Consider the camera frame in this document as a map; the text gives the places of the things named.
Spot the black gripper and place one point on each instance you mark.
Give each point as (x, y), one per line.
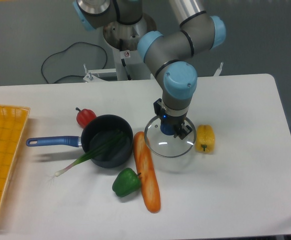
(173, 119)

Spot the glass pot lid blue knob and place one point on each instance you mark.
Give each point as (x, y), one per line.
(162, 142)

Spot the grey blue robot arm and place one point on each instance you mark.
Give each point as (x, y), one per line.
(140, 51)

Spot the yellow bell pepper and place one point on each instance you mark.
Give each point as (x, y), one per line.
(205, 139)

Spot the orange baguette bread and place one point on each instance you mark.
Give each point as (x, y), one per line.
(144, 165)

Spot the green bell pepper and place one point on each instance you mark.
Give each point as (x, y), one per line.
(126, 182)

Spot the green spring onion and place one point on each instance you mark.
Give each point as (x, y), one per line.
(102, 145)

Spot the red bell pepper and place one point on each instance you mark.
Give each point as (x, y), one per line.
(84, 116)

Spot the white table clamp bracket right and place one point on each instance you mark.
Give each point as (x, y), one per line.
(219, 70)

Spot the white table clamp bracket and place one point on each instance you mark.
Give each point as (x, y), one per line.
(99, 75)
(219, 70)

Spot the dark pot with blue handle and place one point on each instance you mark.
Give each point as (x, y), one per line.
(100, 123)

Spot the white table clamp bracket left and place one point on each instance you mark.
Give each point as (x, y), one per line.
(99, 75)

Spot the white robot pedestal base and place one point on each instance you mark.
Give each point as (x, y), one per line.
(123, 40)

